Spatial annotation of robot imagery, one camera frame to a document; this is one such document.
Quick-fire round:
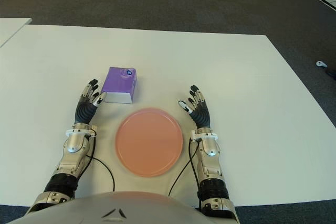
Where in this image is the white neighbouring table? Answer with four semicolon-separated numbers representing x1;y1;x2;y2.
0;18;33;48

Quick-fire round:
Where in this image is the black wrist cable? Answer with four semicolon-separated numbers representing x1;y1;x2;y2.
85;129;116;193
169;137;203;209

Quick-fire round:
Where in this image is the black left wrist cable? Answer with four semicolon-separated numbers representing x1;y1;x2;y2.
85;129;116;193

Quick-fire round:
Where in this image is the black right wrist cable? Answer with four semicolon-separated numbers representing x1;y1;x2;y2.
169;137;203;209

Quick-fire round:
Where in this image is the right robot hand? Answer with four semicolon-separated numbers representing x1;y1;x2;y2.
177;84;213;130

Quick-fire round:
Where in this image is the pink round plate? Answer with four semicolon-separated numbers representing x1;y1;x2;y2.
115;106;184;178

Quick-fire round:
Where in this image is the purple tissue paper pack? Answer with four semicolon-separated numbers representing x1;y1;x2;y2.
101;66;139;104

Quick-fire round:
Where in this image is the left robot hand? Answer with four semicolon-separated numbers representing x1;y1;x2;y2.
74;78;107;126

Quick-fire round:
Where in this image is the silver robot torso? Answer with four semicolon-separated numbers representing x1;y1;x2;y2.
15;191;245;224

